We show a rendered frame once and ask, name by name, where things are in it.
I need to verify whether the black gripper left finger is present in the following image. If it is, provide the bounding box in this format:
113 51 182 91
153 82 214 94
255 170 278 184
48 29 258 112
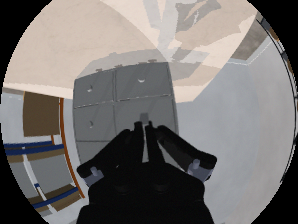
76 113 146 192

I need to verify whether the dark grey drawer front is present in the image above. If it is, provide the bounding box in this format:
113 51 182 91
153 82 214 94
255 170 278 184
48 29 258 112
74 105 117 141
77 144 107 164
116 64 171 101
116 98 175 133
142 142 178 168
74 70 114 108

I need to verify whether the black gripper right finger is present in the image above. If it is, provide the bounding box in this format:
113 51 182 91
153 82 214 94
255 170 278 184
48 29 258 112
144 113 217 191

